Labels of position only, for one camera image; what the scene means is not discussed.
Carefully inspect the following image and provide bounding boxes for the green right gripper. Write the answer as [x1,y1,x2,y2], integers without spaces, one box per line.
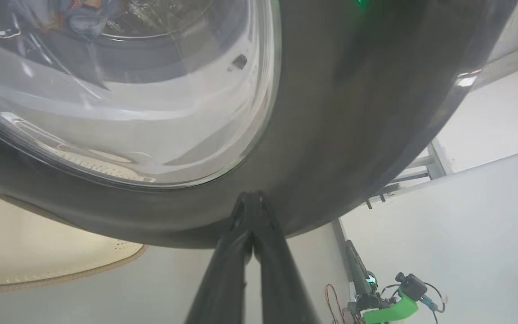
[346,240,420,324]

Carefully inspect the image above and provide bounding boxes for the thin black camera cable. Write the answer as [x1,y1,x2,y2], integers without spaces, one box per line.
[423,283,447,313]

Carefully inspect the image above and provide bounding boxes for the blue bear-print garment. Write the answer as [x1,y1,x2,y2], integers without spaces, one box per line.
[61,0,127,42]

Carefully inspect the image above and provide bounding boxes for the thin red cable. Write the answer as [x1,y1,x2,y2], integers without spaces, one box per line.
[325,283,363,324]

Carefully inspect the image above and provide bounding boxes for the cream perforated laundry basket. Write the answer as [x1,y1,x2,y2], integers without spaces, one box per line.
[0,186,148,293]

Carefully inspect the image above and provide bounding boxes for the grey metal frame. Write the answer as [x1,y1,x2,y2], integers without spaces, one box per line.
[366,139,448,210]

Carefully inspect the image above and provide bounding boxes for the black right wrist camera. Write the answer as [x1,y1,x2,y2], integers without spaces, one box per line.
[395,272,429,301]

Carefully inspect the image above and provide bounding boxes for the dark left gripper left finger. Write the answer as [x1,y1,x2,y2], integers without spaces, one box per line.
[185,191,253,324]

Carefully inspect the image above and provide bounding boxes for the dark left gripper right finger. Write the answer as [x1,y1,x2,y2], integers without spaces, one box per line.
[250,192,322,324]

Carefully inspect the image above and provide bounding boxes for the black round glass washer door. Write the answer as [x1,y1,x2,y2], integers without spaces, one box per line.
[0,0,518,249]

